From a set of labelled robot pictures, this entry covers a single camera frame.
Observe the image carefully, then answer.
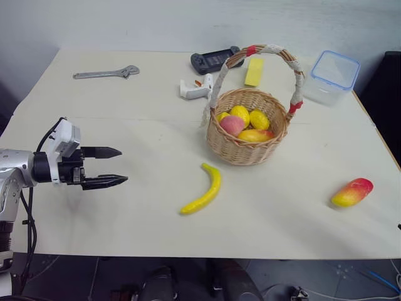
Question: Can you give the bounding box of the white glue gun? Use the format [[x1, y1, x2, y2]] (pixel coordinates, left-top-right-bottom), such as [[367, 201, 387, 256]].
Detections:
[[179, 73, 220, 102]]

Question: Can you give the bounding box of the yellow banana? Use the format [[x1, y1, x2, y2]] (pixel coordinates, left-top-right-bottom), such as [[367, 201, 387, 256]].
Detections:
[[179, 162, 222, 216]]

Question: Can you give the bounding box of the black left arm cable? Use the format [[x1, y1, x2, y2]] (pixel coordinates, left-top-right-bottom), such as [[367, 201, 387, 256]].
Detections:
[[11, 117, 68, 297]]

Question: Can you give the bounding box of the pink peach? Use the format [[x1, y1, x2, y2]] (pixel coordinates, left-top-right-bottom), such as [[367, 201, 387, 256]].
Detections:
[[219, 115, 246, 137]]

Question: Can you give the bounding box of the black handheld game console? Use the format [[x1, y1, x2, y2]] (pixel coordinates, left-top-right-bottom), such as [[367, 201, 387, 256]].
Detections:
[[190, 46, 246, 75]]

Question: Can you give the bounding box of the red yellow mango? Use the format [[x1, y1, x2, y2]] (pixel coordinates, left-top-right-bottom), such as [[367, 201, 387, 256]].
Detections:
[[237, 129, 276, 144], [331, 177, 375, 208]]

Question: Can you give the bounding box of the yellow lemon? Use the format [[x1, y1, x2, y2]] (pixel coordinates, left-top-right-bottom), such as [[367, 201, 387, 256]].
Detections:
[[249, 108, 271, 130], [230, 105, 251, 128]]

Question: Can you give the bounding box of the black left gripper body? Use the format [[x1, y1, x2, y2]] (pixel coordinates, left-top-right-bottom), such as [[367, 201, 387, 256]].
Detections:
[[57, 146, 88, 191]]

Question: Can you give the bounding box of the yellow sponge block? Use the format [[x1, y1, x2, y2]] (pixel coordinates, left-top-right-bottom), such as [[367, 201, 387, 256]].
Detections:
[[244, 58, 266, 88]]

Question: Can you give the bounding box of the wicker basket with handle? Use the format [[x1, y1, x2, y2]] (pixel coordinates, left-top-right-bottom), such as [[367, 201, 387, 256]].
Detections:
[[200, 44, 306, 166]]

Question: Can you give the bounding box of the clear container with blue rim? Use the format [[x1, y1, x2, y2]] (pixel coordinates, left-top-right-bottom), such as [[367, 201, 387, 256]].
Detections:
[[301, 50, 362, 108]]

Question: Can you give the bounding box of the dark rounded shape under table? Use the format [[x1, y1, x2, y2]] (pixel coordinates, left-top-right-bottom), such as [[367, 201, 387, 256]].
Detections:
[[140, 265, 180, 301]]

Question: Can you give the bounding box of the blue cable on floor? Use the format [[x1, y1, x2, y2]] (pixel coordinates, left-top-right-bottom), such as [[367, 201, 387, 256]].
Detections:
[[368, 270, 400, 294]]

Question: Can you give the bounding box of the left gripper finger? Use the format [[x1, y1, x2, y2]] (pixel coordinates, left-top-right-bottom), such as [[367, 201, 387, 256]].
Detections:
[[81, 174, 130, 191], [83, 145, 123, 160]]

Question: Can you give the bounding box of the silver adjustable wrench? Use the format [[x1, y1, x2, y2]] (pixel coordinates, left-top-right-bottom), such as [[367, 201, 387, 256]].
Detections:
[[72, 64, 140, 80]]

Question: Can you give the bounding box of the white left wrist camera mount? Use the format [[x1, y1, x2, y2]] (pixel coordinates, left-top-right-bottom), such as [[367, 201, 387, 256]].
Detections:
[[46, 117, 82, 186]]

